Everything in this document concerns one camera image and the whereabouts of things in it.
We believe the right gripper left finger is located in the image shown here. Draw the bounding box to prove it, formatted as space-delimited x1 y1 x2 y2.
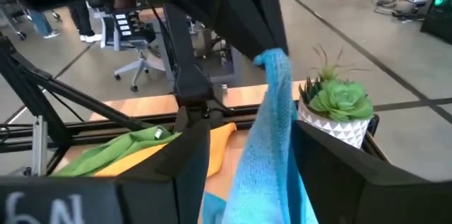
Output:
0 117 212 224

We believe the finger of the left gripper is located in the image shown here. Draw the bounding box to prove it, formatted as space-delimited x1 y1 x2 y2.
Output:
246 0 290 55
215 0 270 61

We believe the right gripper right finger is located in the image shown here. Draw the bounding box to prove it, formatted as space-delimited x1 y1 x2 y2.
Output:
291 119 452 224

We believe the light blue microfiber towel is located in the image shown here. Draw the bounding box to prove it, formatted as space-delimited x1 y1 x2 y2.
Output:
202 47 321 224

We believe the green microfiber towel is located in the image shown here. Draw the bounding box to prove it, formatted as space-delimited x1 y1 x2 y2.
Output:
52 124 183 178

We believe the orange microfiber towel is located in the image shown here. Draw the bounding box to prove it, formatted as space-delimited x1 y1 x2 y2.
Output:
93 122 238 179

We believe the white-base office chair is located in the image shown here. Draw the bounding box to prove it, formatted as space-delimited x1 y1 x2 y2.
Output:
100 8 167 93

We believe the succulent in white pot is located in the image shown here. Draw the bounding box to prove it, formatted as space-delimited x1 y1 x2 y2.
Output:
297 45 375 150

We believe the black machine with green light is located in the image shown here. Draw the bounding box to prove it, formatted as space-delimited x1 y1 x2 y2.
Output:
419 0 452 45

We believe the silver aluminium bracket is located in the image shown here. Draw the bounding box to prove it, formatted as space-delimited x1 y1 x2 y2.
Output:
30 115 49 176

